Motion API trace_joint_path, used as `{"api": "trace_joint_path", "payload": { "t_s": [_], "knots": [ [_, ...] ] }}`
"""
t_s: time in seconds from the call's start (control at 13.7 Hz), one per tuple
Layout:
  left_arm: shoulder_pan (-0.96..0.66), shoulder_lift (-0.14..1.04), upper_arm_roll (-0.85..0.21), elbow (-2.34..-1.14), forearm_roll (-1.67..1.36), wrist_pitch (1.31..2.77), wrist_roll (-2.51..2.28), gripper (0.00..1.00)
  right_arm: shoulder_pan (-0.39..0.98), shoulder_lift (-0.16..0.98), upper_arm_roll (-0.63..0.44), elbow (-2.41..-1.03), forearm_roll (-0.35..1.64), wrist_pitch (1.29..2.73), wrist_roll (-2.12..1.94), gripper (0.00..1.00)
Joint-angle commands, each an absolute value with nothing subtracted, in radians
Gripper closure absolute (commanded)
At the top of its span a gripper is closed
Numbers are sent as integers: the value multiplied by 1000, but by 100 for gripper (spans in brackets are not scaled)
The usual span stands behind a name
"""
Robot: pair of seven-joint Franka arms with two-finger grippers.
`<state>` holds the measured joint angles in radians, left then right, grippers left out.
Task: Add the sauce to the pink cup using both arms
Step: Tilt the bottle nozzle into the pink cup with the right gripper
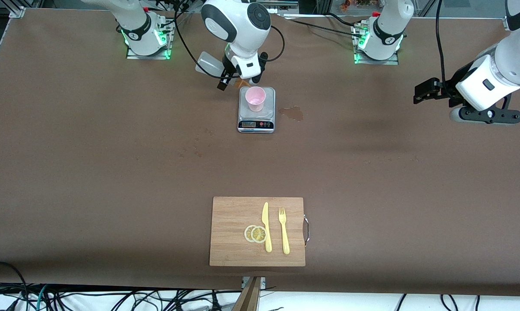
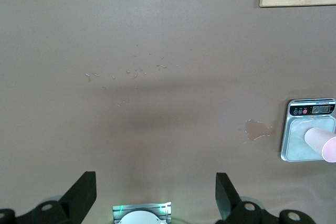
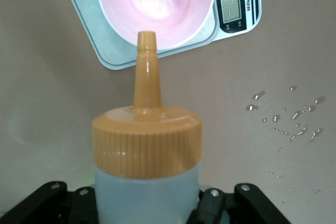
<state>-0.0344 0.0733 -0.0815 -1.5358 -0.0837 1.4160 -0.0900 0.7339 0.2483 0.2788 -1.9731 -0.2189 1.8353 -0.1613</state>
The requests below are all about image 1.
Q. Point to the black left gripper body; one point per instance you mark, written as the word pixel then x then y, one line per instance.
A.
pixel 450 84

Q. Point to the pink plastic cup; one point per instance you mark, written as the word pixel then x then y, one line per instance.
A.
pixel 256 98

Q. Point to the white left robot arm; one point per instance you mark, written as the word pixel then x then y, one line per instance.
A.
pixel 484 86

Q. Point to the silver digital kitchen scale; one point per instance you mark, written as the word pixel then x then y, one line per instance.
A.
pixel 256 124

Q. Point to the brown table cover sheet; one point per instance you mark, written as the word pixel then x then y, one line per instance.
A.
pixel 372 172

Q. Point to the wooden cutting board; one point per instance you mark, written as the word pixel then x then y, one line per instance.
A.
pixel 234 233

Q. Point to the yellow plastic knife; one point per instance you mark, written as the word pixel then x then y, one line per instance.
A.
pixel 266 229

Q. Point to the lemon slice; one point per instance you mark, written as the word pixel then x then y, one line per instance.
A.
pixel 247 233
pixel 259 234

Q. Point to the yellow plastic fork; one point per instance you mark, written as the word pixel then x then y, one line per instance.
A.
pixel 285 237

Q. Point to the wooden beam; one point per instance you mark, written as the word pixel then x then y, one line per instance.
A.
pixel 249 298

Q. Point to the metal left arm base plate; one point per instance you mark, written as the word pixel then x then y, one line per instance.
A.
pixel 376 61

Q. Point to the aluminium frame rail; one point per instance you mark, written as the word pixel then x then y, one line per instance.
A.
pixel 277 4

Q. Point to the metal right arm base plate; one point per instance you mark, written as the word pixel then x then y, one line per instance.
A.
pixel 149 56

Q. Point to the silver table corner bracket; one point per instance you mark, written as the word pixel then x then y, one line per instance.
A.
pixel 507 22
pixel 17 12

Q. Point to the small metal bracket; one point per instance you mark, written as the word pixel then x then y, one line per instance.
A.
pixel 263 283

